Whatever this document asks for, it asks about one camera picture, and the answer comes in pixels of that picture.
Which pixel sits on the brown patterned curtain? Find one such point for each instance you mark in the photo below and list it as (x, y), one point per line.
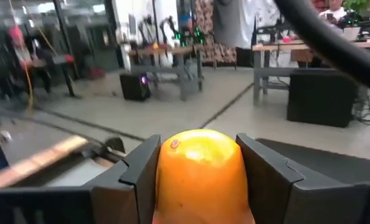
(216, 51)

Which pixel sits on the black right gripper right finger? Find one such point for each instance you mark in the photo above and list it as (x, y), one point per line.
(275, 193)

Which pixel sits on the grey hanging cloth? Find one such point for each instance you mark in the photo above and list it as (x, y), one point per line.
(235, 21)

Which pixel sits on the large black box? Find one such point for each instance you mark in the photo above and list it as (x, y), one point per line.
(319, 99)

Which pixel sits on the green bushy plant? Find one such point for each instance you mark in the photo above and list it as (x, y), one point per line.
(357, 4)

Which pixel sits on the black computer tower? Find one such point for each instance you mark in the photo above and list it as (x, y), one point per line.
(133, 88)

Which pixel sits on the wooden table rail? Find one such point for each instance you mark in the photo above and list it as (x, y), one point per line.
(38, 161)

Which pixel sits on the grey workbench with wooden top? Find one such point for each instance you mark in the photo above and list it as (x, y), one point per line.
(256, 77)
(185, 87)

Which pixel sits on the orange yellow mango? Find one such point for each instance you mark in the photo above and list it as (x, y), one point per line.
(200, 180)

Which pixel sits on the person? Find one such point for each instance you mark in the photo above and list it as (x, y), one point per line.
(334, 14)

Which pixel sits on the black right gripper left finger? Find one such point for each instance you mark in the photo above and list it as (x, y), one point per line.
(132, 193)

